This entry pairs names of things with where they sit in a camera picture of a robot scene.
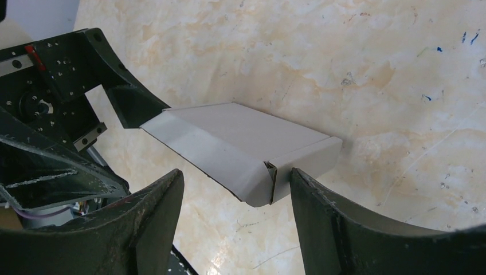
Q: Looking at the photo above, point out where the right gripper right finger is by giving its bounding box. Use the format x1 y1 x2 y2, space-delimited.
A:
290 168 485 274

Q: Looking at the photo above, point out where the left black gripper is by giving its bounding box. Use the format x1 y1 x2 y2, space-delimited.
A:
1 28 170 210

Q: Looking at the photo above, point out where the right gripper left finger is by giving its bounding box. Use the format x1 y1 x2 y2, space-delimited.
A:
1 169 185 274

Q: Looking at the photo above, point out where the white cardboard box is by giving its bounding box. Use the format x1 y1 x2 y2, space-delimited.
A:
142 103 342 207

